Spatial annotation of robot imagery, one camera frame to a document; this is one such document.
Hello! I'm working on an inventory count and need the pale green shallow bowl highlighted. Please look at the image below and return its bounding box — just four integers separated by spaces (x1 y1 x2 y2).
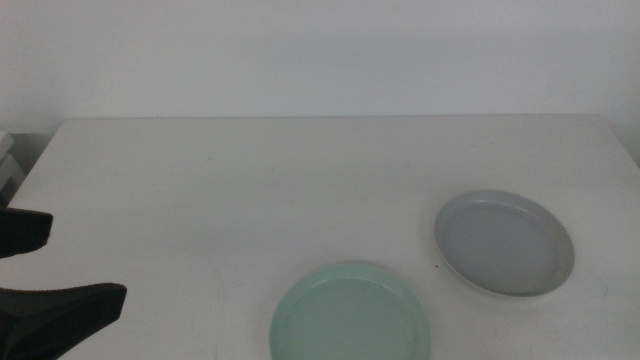
268 261 432 360

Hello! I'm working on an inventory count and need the grey shallow bowl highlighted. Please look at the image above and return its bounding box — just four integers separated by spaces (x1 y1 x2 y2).
433 188 576 298

